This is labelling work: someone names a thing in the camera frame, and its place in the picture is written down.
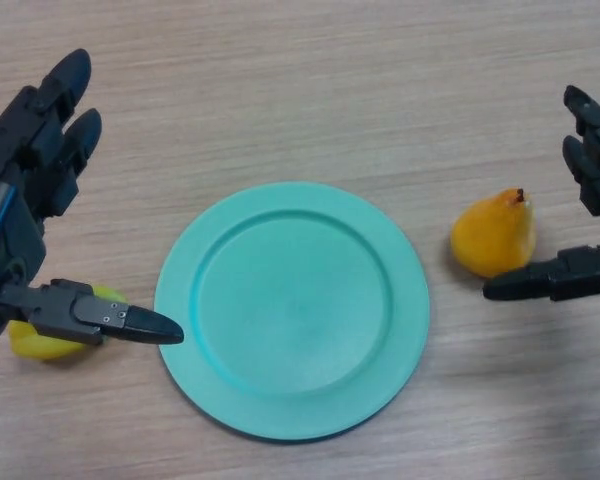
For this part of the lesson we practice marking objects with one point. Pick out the teal round plate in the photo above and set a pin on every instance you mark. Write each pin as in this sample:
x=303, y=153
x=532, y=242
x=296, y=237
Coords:
x=292, y=312

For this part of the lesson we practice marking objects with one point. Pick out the yellow green starfruit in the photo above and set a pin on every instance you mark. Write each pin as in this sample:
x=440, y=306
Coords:
x=32, y=347

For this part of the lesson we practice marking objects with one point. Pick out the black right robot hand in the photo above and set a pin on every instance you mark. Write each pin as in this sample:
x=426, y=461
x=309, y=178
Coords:
x=580, y=275

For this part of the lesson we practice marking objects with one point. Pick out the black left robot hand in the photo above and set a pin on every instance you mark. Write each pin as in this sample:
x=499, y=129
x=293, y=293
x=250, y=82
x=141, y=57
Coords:
x=12, y=245

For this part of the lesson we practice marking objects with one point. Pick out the yellow orange pear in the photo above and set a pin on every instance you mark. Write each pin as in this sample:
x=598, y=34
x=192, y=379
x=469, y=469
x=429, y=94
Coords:
x=490, y=235

